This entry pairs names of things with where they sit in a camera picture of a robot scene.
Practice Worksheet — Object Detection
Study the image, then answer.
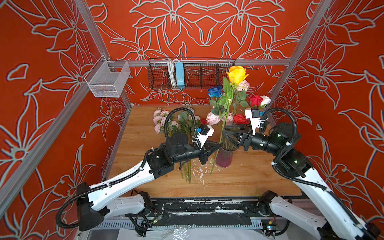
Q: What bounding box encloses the blue flat box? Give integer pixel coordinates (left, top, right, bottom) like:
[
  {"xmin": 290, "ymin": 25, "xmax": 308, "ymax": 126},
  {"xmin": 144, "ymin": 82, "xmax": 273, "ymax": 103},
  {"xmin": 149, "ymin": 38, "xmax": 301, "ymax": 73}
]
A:
[{"xmin": 175, "ymin": 62, "xmax": 185, "ymax": 89}]

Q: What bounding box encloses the yellow rose flower stem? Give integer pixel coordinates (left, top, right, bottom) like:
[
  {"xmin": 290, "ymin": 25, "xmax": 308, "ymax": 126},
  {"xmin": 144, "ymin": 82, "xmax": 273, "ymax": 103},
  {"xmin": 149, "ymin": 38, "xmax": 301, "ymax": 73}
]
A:
[{"xmin": 213, "ymin": 66, "xmax": 249, "ymax": 167}]

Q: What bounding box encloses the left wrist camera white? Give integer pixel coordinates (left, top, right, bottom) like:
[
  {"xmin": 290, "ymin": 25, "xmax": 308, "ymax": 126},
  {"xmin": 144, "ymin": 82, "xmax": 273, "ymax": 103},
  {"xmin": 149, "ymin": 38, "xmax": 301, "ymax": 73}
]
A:
[{"xmin": 193, "ymin": 124, "xmax": 214, "ymax": 150}]

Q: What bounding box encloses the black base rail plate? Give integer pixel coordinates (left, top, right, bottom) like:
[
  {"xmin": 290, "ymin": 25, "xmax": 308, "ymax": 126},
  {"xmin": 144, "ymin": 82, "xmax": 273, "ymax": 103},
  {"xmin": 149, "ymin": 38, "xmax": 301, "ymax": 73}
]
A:
[{"xmin": 142, "ymin": 197, "xmax": 287, "ymax": 229}]

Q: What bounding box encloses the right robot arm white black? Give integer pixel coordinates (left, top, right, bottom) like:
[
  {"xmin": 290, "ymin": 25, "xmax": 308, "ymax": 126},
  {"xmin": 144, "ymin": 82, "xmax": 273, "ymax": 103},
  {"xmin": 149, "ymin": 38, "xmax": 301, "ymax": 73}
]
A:
[{"xmin": 222, "ymin": 108, "xmax": 381, "ymax": 240}]

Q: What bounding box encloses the white mesh wall basket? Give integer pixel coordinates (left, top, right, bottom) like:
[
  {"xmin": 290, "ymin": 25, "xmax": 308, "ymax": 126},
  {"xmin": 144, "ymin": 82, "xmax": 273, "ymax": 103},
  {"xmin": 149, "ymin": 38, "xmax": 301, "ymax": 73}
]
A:
[{"xmin": 85, "ymin": 56, "xmax": 131, "ymax": 98}]

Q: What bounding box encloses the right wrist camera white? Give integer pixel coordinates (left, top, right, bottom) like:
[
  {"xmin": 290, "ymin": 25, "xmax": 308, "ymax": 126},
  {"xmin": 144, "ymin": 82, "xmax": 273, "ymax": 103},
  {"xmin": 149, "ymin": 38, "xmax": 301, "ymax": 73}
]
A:
[{"xmin": 245, "ymin": 108, "xmax": 266, "ymax": 135}]

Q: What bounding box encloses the white rose flower stem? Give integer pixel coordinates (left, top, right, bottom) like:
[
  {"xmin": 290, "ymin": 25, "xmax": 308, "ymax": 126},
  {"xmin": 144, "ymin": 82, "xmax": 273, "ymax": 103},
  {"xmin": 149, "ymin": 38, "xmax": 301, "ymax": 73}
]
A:
[{"xmin": 249, "ymin": 95, "xmax": 271, "ymax": 108}]

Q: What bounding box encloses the pink carnation spray stem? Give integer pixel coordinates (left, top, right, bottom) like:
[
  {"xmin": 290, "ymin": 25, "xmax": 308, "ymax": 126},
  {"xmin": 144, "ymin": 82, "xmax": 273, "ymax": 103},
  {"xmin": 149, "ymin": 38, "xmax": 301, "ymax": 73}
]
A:
[{"xmin": 233, "ymin": 80, "xmax": 250, "ymax": 114}]

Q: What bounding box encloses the pink peony flower stem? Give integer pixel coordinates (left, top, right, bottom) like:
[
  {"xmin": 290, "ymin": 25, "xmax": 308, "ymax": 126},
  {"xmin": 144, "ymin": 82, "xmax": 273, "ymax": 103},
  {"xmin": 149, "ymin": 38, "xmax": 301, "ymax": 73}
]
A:
[{"xmin": 206, "ymin": 112, "xmax": 234, "ymax": 126}]

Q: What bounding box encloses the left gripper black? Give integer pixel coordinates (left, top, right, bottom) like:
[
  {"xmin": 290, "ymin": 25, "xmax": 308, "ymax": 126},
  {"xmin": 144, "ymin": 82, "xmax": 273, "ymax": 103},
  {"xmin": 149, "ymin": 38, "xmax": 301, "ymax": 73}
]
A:
[{"xmin": 172, "ymin": 139, "xmax": 221, "ymax": 164}]

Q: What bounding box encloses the black wire wall basket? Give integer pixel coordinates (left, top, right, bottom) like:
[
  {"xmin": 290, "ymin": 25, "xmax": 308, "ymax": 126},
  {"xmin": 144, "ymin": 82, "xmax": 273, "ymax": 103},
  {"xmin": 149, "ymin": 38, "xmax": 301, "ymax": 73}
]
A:
[{"xmin": 148, "ymin": 58, "xmax": 235, "ymax": 90}]

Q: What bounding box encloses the mixed flower bunch on table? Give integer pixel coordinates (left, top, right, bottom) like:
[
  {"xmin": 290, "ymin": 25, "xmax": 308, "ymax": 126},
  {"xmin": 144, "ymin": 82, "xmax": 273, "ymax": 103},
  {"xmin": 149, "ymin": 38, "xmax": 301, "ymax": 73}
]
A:
[{"xmin": 153, "ymin": 108, "xmax": 194, "ymax": 183}]

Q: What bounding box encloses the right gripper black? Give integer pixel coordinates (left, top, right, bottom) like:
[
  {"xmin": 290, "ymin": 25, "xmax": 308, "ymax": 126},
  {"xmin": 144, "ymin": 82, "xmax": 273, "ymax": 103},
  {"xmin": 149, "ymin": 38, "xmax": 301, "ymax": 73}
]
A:
[{"xmin": 224, "ymin": 122, "xmax": 288, "ymax": 157}]

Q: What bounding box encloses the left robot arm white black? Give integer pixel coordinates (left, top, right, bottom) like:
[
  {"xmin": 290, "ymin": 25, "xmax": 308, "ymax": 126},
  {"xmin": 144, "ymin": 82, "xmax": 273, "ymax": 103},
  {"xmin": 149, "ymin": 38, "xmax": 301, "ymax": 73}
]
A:
[{"xmin": 56, "ymin": 108, "xmax": 220, "ymax": 232}]

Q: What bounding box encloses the blue rose flower stem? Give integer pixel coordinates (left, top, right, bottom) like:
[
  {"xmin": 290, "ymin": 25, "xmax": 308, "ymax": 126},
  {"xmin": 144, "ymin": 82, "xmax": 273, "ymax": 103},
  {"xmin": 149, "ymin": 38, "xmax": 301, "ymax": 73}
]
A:
[{"xmin": 208, "ymin": 86, "xmax": 225, "ymax": 117}]

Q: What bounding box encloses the red rose flower stem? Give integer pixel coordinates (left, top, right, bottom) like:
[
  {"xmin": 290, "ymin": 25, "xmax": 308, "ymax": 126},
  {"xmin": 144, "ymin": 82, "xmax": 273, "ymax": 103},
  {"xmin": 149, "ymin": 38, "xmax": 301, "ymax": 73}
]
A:
[{"xmin": 233, "ymin": 114, "xmax": 251, "ymax": 125}]

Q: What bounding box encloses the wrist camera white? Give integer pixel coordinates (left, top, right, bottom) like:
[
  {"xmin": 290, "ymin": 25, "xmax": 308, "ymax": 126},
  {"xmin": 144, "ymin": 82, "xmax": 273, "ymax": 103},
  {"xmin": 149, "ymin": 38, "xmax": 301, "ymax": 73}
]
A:
[
  {"xmin": 245, "ymin": 108, "xmax": 266, "ymax": 135},
  {"xmin": 193, "ymin": 124, "xmax": 214, "ymax": 150}
]

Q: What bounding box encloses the purple ribbed glass vase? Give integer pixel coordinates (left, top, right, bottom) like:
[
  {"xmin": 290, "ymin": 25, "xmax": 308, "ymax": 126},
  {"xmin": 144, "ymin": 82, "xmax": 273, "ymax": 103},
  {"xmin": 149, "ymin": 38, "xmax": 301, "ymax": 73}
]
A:
[{"xmin": 216, "ymin": 140, "xmax": 238, "ymax": 168}]

